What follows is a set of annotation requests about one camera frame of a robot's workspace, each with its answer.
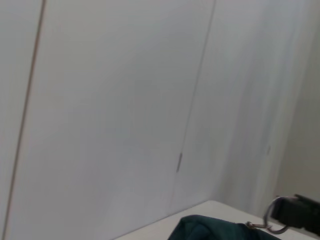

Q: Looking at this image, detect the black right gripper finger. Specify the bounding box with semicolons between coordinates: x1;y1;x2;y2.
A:
293;193;320;211
270;201;320;239

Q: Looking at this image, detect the dark teal insulated lunch bag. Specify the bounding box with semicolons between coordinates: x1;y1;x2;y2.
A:
169;195;289;240

